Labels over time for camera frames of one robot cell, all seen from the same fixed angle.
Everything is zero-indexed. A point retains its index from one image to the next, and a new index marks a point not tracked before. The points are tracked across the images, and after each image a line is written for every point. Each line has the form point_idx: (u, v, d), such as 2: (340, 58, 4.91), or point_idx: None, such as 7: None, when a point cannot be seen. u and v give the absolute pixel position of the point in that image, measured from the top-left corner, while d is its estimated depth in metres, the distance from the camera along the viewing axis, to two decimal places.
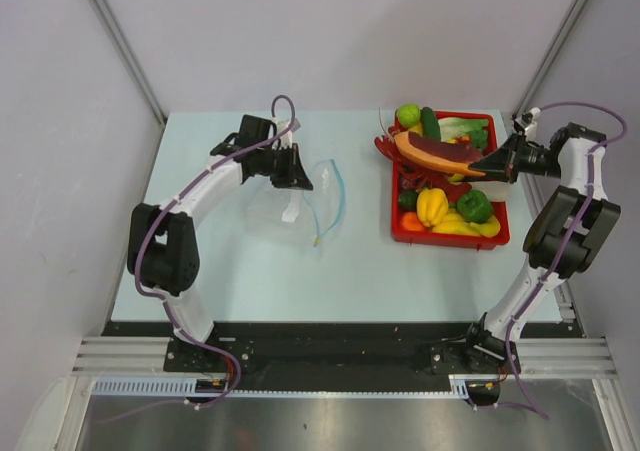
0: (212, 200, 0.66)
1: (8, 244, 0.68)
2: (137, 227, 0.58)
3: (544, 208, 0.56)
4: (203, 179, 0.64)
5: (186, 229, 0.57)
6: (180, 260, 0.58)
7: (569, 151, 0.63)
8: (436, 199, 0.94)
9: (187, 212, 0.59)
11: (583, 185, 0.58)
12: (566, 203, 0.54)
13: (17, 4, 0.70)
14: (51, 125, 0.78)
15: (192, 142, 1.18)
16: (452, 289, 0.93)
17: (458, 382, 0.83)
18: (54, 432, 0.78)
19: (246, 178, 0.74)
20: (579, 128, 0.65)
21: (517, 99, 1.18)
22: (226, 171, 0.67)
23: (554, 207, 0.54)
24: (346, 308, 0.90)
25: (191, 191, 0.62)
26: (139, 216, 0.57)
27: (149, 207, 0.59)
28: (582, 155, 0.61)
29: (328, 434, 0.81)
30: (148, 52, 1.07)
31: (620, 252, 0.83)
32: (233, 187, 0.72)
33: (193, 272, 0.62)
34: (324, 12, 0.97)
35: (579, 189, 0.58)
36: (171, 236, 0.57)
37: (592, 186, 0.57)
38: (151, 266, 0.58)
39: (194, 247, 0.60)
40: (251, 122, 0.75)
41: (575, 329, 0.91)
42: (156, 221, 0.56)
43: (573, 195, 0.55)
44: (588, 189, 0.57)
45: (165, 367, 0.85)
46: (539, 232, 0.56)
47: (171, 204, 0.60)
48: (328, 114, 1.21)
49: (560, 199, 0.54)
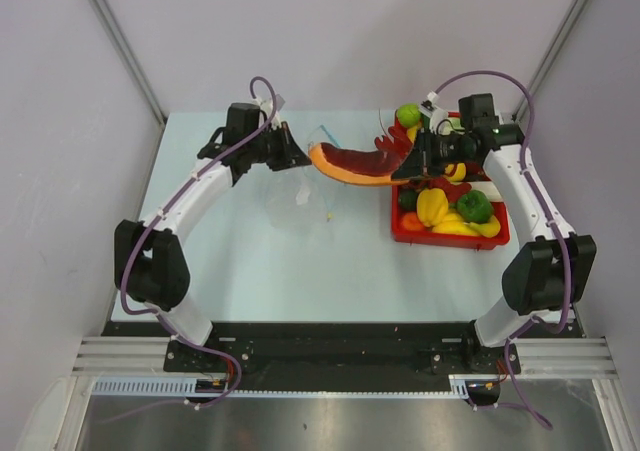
0: (202, 207, 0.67)
1: (8, 244, 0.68)
2: (122, 243, 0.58)
3: (523, 268, 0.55)
4: (190, 187, 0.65)
5: (171, 247, 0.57)
6: (168, 277, 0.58)
7: (503, 175, 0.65)
8: (437, 199, 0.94)
9: (172, 229, 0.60)
11: (544, 223, 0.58)
12: (545, 260, 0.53)
13: (18, 4, 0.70)
14: (51, 125, 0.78)
15: (192, 143, 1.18)
16: (451, 289, 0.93)
17: (458, 382, 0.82)
18: (54, 432, 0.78)
19: (238, 177, 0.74)
20: (493, 134, 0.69)
21: (517, 99, 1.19)
22: (213, 175, 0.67)
23: (536, 268, 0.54)
24: (346, 307, 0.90)
25: (175, 204, 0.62)
26: (123, 233, 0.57)
27: (133, 223, 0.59)
28: (518, 174, 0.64)
29: (328, 434, 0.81)
30: (149, 52, 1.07)
31: (620, 251, 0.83)
32: (226, 188, 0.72)
33: (183, 286, 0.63)
34: (324, 13, 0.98)
35: (544, 230, 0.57)
36: (156, 254, 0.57)
37: (555, 222, 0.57)
38: (139, 282, 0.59)
39: (182, 263, 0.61)
40: (237, 113, 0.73)
41: (575, 329, 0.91)
42: (140, 238, 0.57)
43: (547, 246, 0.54)
44: (552, 229, 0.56)
45: (165, 367, 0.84)
46: (531, 291, 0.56)
47: (156, 220, 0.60)
48: (328, 114, 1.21)
49: (539, 259, 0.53)
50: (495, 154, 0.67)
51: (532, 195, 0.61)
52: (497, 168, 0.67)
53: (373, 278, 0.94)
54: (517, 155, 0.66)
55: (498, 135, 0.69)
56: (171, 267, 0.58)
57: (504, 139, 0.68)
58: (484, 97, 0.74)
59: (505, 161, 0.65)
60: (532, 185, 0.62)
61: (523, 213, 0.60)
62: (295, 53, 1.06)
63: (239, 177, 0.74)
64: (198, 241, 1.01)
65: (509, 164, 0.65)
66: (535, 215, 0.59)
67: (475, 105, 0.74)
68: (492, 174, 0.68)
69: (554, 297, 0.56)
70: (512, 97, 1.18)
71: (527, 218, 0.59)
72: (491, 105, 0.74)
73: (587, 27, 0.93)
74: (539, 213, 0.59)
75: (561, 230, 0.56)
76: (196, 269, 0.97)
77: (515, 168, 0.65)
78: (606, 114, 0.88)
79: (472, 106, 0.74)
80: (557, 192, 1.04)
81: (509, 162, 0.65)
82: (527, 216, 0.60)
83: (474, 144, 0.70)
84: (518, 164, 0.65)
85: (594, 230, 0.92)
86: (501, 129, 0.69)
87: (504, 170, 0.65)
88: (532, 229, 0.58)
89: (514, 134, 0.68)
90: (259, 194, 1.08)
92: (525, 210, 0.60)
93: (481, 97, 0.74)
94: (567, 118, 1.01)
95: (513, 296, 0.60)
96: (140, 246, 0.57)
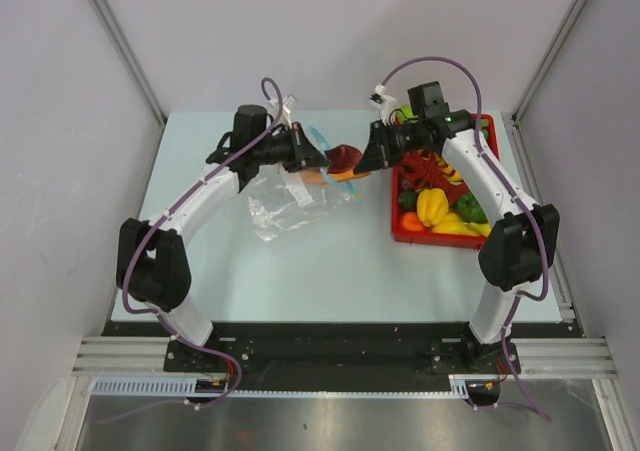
0: (207, 212, 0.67)
1: (7, 244, 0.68)
2: (126, 242, 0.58)
3: (497, 245, 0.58)
4: (196, 191, 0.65)
5: (175, 248, 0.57)
6: (168, 277, 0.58)
7: (463, 161, 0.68)
8: (437, 199, 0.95)
9: (176, 229, 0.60)
11: (509, 200, 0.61)
12: (516, 233, 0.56)
13: (18, 5, 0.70)
14: (51, 125, 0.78)
15: (192, 143, 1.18)
16: (450, 289, 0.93)
17: (458, 382, 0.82)
18: (54, 432, 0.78)
19: (245, 184, 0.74)
20: (447, 125, 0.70)
21: (517, 100, 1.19)
22: (220, 180, 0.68)
23: (510, 242, 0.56)
24: (346, 308, 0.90)
25: (181, 206, 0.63)
26: (128, 231, 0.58)
27: (138, 222, 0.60)
28: (476, 156, 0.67)
29: (328, 434, 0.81)
30: (148, 52, 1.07)
31: (620, 251, 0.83)
32: (232, 195, 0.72)
33: (184, 288, 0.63)
34: (324, 12, 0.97)
35: (511, 206, 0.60)
36: (159, 254, 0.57)
37: (519, 197, 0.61)
38: (140, 282, 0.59)
39: (183, 266, 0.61)
40: (243, 120, 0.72)
41: (575, 329, 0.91)
42: (145, 237, 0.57)
43: (516, 220, 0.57)
44: (518, 203, 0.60)
45: (165, 367, 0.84)
46: (508, 266, 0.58)
47: (161, 220, 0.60)
48: (328, 114, 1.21)
49: (510, 232, 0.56)
50: (451, 141, 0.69)
51: (492, 175, 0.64)
52: (455, 154, 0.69)
53: (373, 278, 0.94)
54: (472, 140, 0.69)
55: (452, 124, 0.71)
56: (172, 268, 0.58)
57: (458, 128, 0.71)
58: (433, 85, 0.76)
59: (462, 147, 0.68)
60: (490, 165, 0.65)
61: (488, 193, 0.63)
62: (295, 53, 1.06)
63: (246, 184, 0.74)
64: (198, 241, 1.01)
65: (466, 149, 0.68)
66: (499, 193, 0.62)
67: (424, 94, 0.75)
68: (451, 159, 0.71)
69: (532, 267, 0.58)
70: (512, 97, 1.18)
71: (492, 197, 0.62)
72: (441, 93, 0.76)
73: (587, 27, 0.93)
74: (503, 191, 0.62)
75: (525, 204, 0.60)
76: (196, 269, 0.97)
77: (472, 152, 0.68)
78: (606, 113, 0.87)
79: (422, 95, 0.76)
80: (557, 192, 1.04)
81: (466, 147, 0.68)
82: (492, 196, 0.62)
83: (432, 135, 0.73)
84: (474, 148, 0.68)
85: (594, 229, 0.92)
86: (454, 119, 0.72)
87: (463, 155, 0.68)
88: (500, 206, 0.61)
89: (466, 121, 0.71)
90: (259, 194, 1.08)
92: (489, 190, 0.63)
93: (429, 86, 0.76)
94: (567, 118, 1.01)
95: (491, 276, 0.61)
96: (145, 245, 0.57)
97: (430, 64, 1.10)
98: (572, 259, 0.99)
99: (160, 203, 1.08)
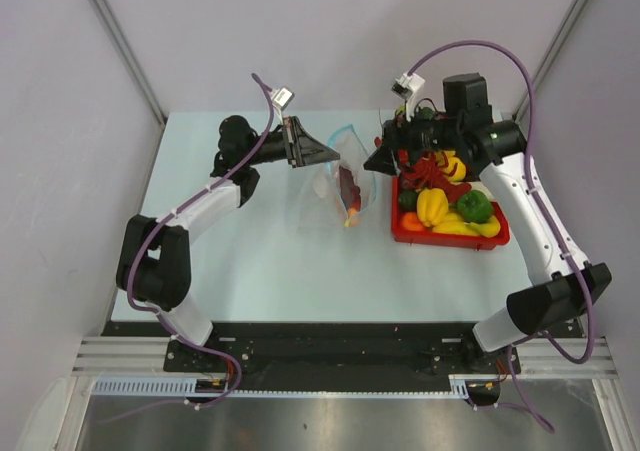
0: (209, 218, 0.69)
1: (7, 244, 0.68)
2: (132, 239, 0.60)
3: (538, 301, 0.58)
4: (201, 197, 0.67)
5: (180, 242, 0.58)
6: (170, 274, 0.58)
7: (507, 195, 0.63)
8: (437, 198, 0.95)
9: (183, 226, 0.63)
11: (558, 255, 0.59)
12: (563, 296, 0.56)
13: (19, 7, 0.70)
14: (51, 125, 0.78)
15: (192, 142, 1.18)
16: (450, 290, 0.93)
17: (458, 382, 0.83)
18: (54, 432, 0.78)
19: (247, 198, 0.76)
20: (492, 143, 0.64)
21: (517, 100, 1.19)
22: (224, 191, 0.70)
23: (554, 305, 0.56)
24: (345, 307, 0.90)
25: (188, 208, 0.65)
26: (135, 226, 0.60)
27: (146, 219, 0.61)
28: (523, 192, 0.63)
29: (327, 434, 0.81)
30: (148, 52, 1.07)
31: (620, 252, 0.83)
32: (233, 208, 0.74)
33: (184, 289, 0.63)
34: (323, 12, 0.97)
35: (560, 264, 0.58)
36: (164, 249, 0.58)
37: (571, 256, 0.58)
38: (142, 280, 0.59)
39: (186, 263, 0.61)
40: (228, 145, 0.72)
41: (575, 329, 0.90)
42: (151, 233, 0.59)
43: (564, 281, 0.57)
44: (568, 262, 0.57)
45: (166, 366, 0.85)
46: (545, 318, 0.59)
47: (168, 217, 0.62)
48: (328, 114, 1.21)
49: (557, 297, 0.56)
50: (499, 168, 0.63)
51: (541, 220, 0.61)
52: (498, 183, 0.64)
53: (373, 278, 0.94)
54: (521, 171, 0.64)
55: (497, 140, 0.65)
56: (175, 264, 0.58)
57: (502, 144, 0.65)
58: (477, 84, 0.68)
59: (511, 179, 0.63)
60: (540, 208, 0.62)
61: (533, 241, 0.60)
62: (295, 53, 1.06)
63: (248, 200, 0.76)
64: (199, 242, 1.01)
65: (514, 182, 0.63)
66: (548, 245, 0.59)
67: (466, 93, 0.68)
68: (489, 184, 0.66)
69: (568, 318, 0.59)
70: (512, 97, 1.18)
71: (539, 248, 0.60)
72: (484, 93, 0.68)
73: (587, 26, 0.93)
74: (552, 244, 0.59)
75: (576, 262, 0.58)
76: (196, 270, 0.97)
77: (520, 186, 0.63)
78: (606, 114, 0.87)
79: (463, 94, 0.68)
80: (557, 193, 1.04)
81: (514, 178, 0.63)
82: (538, 246, 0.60)
83: (470, 152, 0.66)
84: (523, 184, 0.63)
85: (593, 229, 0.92)
86: (499, 135, 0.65)
87: (510, 189, 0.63)
88: (548, 263, 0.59)
89: (513, 139, 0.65)
90: (260, 195, 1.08)
92: (537, 241, 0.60)
93: (471, 84, 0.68)
94: (567, 118, 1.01)
95: (517, 316, 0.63)
96: (150, 239, 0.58)
97: (447, 62, 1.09)
98: None
99: (160, 204, 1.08)
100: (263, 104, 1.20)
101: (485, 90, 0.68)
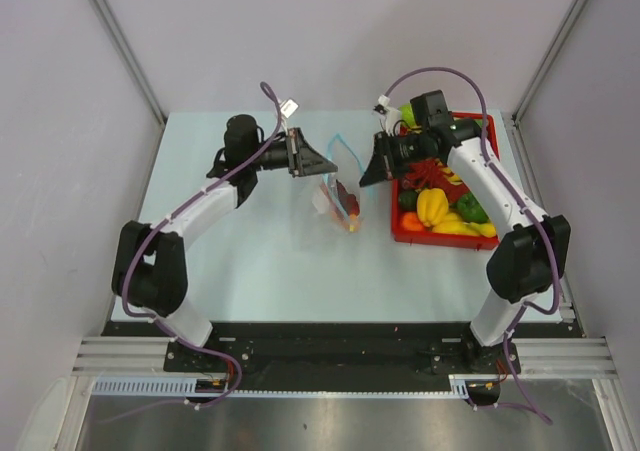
0: (205, 221, 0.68)
1: (7, 244, 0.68)
2: (126, 245, 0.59)
3: (507, 257, 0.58)
4: (197, 200, 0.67)
5: (175, 250, 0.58)
6: (166, 281, 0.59)
7: (469, 170, 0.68)
8: (437, 199, 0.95)
9: (178, 232, 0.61)
11: (518, 211, 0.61)
12: (526, 245, 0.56)
13: (18, 7, 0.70)
14: (51, 125, 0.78)
15: (192, 143, 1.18)
16: (449, 290, 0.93)
17: (458, 382, 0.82)
18: (54, 432, 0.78)
19: (243, 199, 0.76)
20: (454, 134, 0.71)
21: (517, 100, 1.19)
22: (221, 192, 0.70)
23: (521, 254, 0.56)
24: (345, 307, 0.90)
25: (184, 212, 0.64)
26: (129, 233, 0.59)
27: (139, 225, 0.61)
28: (482, 165, 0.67)
29: (327, 434, 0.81)
30: (148, 52, 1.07)
31: (619, 251, 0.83)
32: (229, 210, 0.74)
33: (181, 292, 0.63)
34: (323, 12, 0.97)
35: (521, 219, 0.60)
36: (159, 256, 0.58)
37: (529, 209, 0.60)
38: (137, 286, 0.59)
39: (182, 268, 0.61)
40: (233, 141, 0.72)
41: (575, 329, 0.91)
42: (146, 240, 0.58)
43: (527, 232, 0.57)
44: (527, 215, 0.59)
45: (165, 367, 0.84)
46: (519, 278, 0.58)
47: (163, 224, 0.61)
48: (328, 114, 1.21)
49: (521, 244, 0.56)
50: (456, 150, 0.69)
51: (500, 185, 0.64)
52: (461, 163, 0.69)
53: (373, 278, 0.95)
54: (478, 149, 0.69)
55: (457, 132, 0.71)
56: (169, 272, 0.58)
57: (462, 134, 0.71)
58: (435, 94, 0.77)
59: (469, 155, 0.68)
60: (498, 174, 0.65)
61: (496, 204, 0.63)
62: (295, 52, 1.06)
63: (244, 201, 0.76)
64: (199, 242, 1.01)
65: (472, 158, 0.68)
66: (508, 204, 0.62)
67: (427, 102, 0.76)
68: (458, 170, 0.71)
69: (542, 277, 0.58)
70: (512, 97, 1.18)
71: (501, 209, 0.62)
72: (444, 102, 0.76)
73: (587, 26, 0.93)
74: (512, 202, 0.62)
75: (535, 215, 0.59)
76: (196, 270, 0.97)
77: (479, 161, 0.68)
78: (606, 114, 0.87)
79: (425, 103, 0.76)
80: (557, 193, 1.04)
81: (473, 156, 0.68)
82: (500, 207, 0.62)
83: (436, 143, 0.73)
84: (481, 158, 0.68)
85: (592, 229, 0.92)
86: (459, 126, 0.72)
87: (469, 164, 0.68)
88: (508, 218, 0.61)
89: (471, 129, 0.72)
90: (260, 195, 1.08)
92: (498, 203, 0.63)
93: (432, 95, 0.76)
94: (567, 118, 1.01)
95: (498, 286, 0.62)
96: (144, 246, 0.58)
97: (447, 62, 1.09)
98: (571, 259, 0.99)
99: (160, 204, 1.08)
100: (264, 104, 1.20)
101: (444, 100, 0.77)
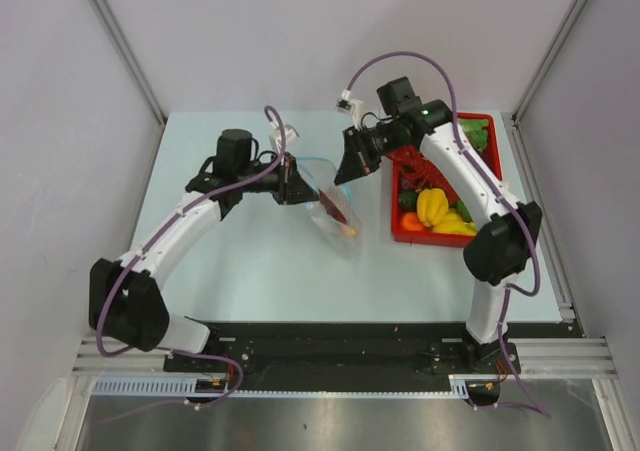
0: (187, 243, 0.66)
1: (8, 244, 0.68)
2: (99, 284, 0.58)
3: (484, 245, 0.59)
4: (175, 224, 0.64)
5: (147, 291, 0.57)
6: (143, 322, 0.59)
7: (443, 157, 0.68)
8: (436, 199, 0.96)
9: (150, 270, 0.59)
11: (493, 200, 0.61)
12: (505, 234, 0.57)
13: (18, 7, 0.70)
14: (51, 125, 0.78)
15: (192, 143, 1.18)
16: (449, 290, 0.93)
17: (458, 382, 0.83)
18: (54, 432, 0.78)
19: (227, 210, 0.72)
20: (424, 119, 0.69)
21: (517, 100, 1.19)
22: (200, 211, 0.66)
23: (500, 242, 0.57)
24: (345, 307, 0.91)
25: (157, 243, 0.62)
26: (100, 272, 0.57)
27: (111, 262, 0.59)
28: (456, 152, 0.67)
29: (327, 434, 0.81)
30: (148, 52, 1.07)
31: (619, 251, 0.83)
32: (214, 223, 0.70)
33: (163, 322, 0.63)
34: (323, 12, 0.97)
35: (496, 207, 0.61)
36: (133, 296, 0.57)
37: (504, 197, 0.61)
38: (115, 325, 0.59)
39: (159, 304, 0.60)
40: (227, 149, 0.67)
41: (575, 329, 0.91)
42: (118, 281, 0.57)
43: (503, 221, 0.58)
44: (503, 204, 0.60)
45: (165, 367, 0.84)
46: (497, 263, 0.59)
47: (134, 261, 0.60)
48: (327, 114, 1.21)
49: (499, 236, 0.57)
50: (431, 137, 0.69)
51: (475, 173, 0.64)
52: (436, 150, 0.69)
53: (372, 278, 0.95)
54: (452, 136, 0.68)
55: (429, 116, 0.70)
56: (144, 313, 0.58)
57: (433, 119, 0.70)
58: (402, 81, 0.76)
59: (444, 143, 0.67)
60: (472, 161, 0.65)
61: (472, 194, 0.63)
62: (295, 53, 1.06)
63: (227, 210, 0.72)
64: (199, 243, 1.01)
65: (446, 146, 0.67)
66: (484, 193, 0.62)
67: (393, 90, 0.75)
68: (431, 157, 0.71)
69: (518, 260, 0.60)
70: (512, 97, 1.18)
71: (478, 199, 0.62)
72: (410, 88, 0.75)
73: (587, 27, 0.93)
74: (487, 191, 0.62)
75: (510, 203, 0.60)
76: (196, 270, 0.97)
77: (453, 148, 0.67)
78: (606, 114, 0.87)
79: (392, 90, 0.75)
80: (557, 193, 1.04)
81: (446, 143, 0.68)
82: (476, 196, 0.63)
83: (408, 128, 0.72)
84: (455, 146, 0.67)
85: (592, 230, 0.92)
86: (430, 110, 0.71)
87: (444, 152, 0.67)
88: (485, 207, 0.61)
89: (442, 112, 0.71)
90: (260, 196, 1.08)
92: (474, 191, 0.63)
93: (397, 82, 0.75)
94: (567, 118, 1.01)
95: (474, 271, 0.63)
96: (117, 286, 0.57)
97: (447, 63, 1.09)
98: (571, 259, 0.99)
99: (160, 205, 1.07)
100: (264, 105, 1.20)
101: (411, 86, 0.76)
